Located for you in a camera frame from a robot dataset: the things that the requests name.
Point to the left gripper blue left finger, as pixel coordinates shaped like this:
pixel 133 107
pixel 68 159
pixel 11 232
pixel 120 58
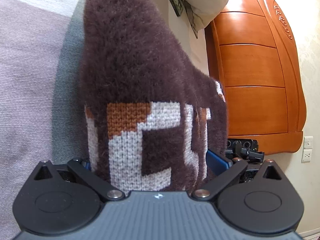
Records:
pixel 103 189

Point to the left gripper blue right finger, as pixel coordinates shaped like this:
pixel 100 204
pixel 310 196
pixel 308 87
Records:
pixel 227 171

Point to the dark brown fuzzy sweater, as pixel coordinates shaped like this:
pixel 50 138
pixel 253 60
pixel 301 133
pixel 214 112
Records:
pixel 151 114

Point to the striped pastel bed sheet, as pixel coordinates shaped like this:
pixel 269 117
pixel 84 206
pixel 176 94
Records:
pixel 42 116

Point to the orange wooden headboard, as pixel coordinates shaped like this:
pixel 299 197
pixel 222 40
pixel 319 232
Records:
pixel 252 52

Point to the white wall socket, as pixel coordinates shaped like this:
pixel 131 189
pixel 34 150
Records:
pixel 307 149

